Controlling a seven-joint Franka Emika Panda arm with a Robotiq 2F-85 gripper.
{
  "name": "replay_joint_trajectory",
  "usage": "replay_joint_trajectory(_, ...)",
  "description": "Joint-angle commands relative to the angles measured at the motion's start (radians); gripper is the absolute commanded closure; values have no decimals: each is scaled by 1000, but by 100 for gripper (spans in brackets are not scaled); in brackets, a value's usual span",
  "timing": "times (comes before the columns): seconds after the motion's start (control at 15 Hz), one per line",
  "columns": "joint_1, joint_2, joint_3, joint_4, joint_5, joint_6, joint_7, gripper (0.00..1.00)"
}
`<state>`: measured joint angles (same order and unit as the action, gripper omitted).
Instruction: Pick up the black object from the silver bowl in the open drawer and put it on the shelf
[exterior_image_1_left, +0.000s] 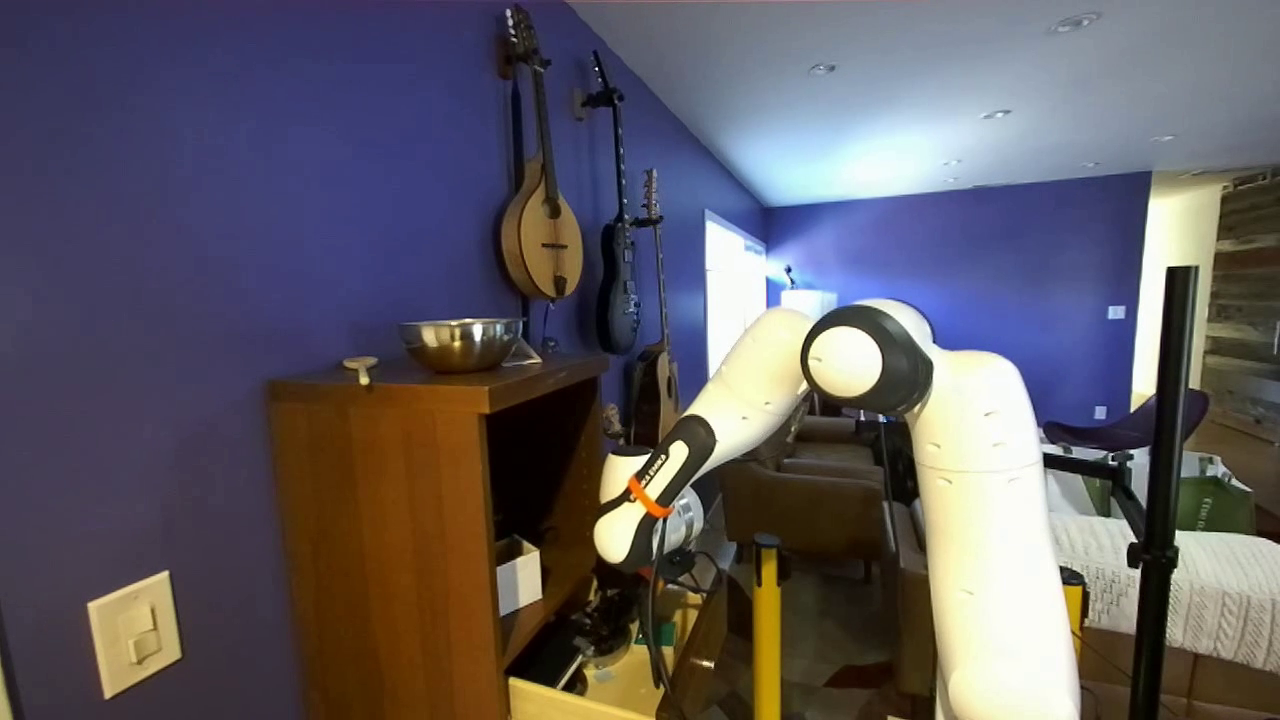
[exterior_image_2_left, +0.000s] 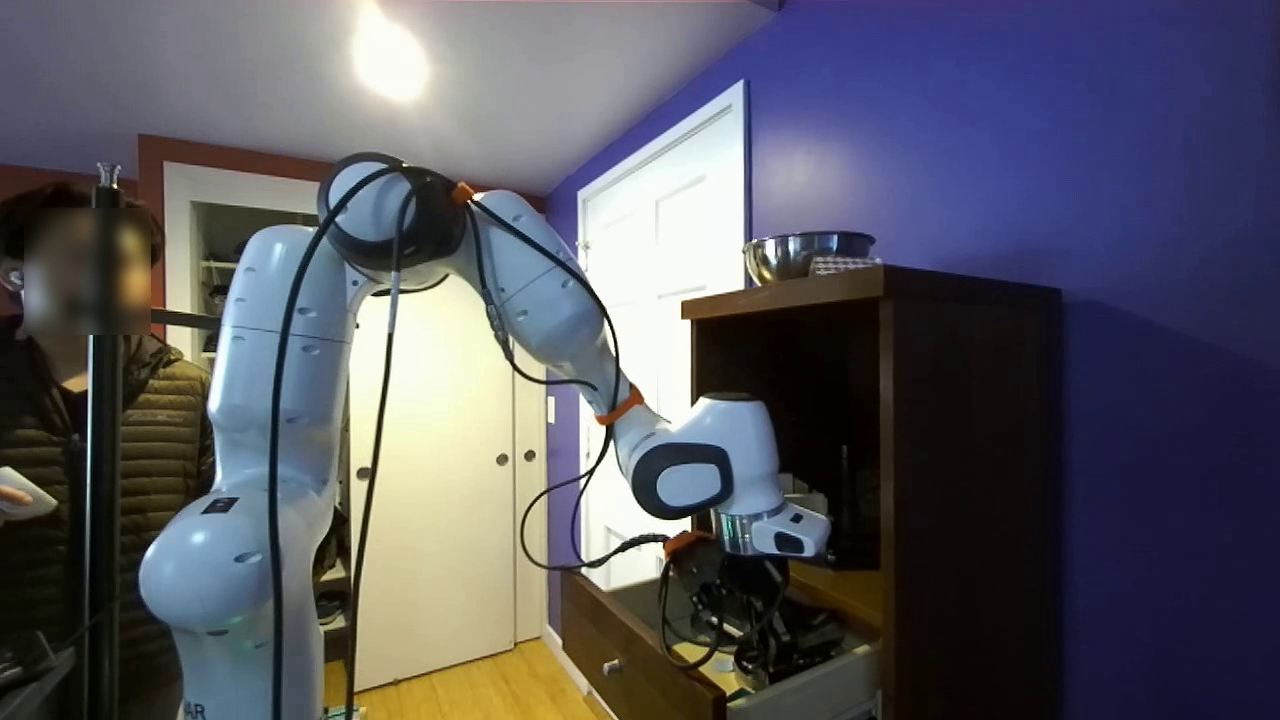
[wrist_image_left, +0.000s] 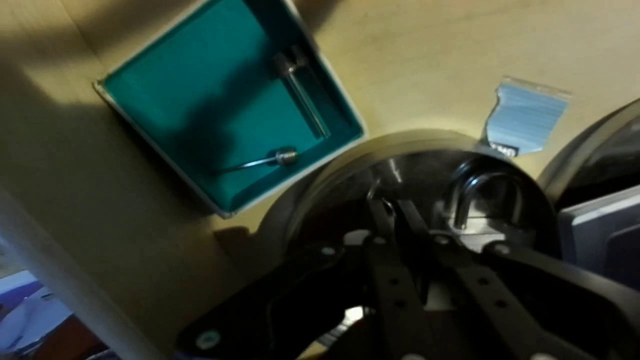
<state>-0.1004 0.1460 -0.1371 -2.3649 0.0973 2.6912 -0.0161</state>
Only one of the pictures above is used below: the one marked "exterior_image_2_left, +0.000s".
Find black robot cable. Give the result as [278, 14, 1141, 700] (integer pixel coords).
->
[262, 150, 696, 720]

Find brown wooden cabinet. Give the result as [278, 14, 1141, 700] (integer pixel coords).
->
[680, 258, 1068, 720]

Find wide white closet door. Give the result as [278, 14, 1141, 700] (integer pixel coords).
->
[347, 271, 519, 696]

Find open wooden drawer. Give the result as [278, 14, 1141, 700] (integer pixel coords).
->
[556, 572, 889, 720]

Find round ceiling light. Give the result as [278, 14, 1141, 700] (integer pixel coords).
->
[347, 0, 434, 112]

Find narrow white closet door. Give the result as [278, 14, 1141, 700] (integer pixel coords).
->
[512, 377, 551, 649]

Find white panelled door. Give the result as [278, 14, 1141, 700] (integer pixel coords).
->
[570, 74, 752, 593]

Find white built-in shelf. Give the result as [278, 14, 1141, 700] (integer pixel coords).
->
[159, 159, 329, 365]

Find silver metal bowl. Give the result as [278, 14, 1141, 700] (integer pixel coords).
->
[741, 227, 880, 286]

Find orange strap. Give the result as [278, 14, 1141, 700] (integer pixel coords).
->
[593, 380, 647, 433]

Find black stand pole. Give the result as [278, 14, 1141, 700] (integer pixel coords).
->
[63, 159, 216, 720]

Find person in puffer jacket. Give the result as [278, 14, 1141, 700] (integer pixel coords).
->
[0, 175, 216, 720]

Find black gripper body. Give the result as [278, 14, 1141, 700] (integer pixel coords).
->
[690, 553, 813, 642]

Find white flat object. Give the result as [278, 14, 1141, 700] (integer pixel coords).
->
[0, 464, 63, 529]

